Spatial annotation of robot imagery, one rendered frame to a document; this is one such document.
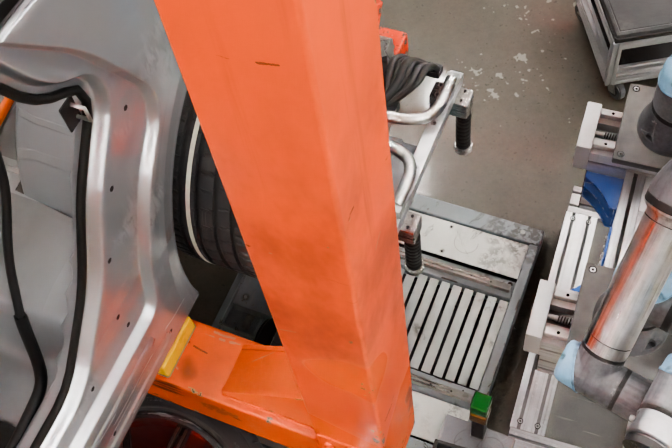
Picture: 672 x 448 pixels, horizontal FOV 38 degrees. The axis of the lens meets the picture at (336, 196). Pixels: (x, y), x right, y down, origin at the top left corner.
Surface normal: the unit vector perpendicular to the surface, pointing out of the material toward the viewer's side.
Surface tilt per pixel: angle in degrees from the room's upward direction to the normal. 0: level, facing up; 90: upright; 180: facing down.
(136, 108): 90
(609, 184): 0
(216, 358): 0
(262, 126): 90
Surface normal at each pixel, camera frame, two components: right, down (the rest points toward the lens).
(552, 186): -0.10, -0.52
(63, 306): -0.22, -0.22
